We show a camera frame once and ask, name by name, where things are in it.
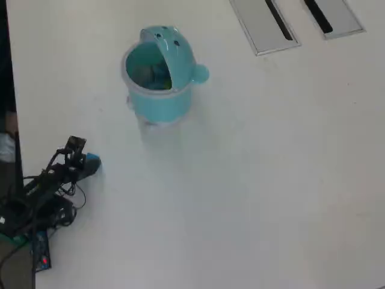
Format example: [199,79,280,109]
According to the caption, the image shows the black arm servo cable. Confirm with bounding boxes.
[58,180,87,211]

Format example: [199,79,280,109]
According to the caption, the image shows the thin black pole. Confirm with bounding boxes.
[13,129,26,199]

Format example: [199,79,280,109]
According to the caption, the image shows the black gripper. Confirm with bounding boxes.
[61,147,102,183]

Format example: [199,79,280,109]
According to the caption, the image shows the blue controller circuit board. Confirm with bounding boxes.
[31,230,52,273]

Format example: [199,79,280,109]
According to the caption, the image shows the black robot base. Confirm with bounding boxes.
[32,198,78,229]

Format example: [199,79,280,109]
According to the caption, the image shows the wide metal cable grommet plate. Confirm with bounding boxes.
[229,0,302,57]

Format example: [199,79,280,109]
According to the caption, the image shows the black power cable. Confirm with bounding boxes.
[0,240,34,289]

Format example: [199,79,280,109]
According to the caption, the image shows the white shoe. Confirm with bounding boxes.
[0,129,16,162]

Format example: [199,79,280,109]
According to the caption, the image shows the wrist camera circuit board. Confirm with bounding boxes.
[65,135,87,152]

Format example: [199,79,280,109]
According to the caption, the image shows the narrow metal cable grommet plate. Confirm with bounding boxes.
[300,0,366,41]

